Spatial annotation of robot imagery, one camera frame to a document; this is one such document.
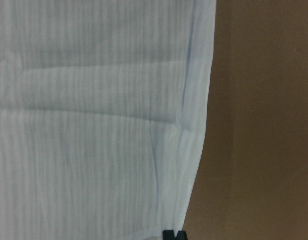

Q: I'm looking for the right gripper camera black finger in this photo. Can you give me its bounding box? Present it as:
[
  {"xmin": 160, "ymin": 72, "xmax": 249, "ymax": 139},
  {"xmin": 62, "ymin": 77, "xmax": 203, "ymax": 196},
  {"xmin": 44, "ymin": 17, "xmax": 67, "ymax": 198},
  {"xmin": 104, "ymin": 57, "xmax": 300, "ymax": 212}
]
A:
[{"xmin": 162, "ymin": 230, "xmax": 188, "ymax": 240}]

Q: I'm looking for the light blue button shirt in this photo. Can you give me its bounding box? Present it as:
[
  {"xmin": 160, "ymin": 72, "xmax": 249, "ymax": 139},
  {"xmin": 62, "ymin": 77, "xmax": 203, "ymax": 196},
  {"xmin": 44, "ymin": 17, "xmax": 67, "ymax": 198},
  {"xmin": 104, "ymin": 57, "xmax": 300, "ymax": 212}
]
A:
[{"xmin": 0, "ymin": 0, "xmax": 216, "ymax": 240}]

